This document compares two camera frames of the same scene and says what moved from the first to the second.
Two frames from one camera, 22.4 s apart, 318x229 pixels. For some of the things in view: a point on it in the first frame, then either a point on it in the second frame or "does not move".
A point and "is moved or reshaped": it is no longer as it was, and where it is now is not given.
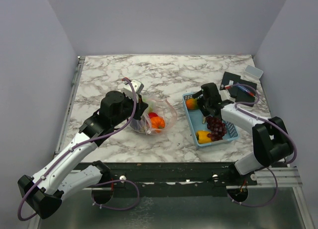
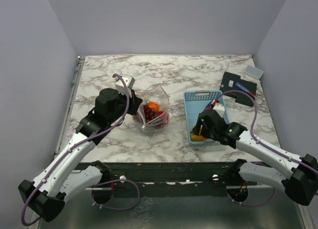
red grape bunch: (218, 128) is moved or reshaped
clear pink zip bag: (160, 115) is moved or reshaped
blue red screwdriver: (248, 92) does not move
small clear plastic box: (253, 72) does not move
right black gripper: (204, 111) -> (203, 131)
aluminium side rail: (69, 105) does not move
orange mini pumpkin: (157, 122) -> (152, 105)
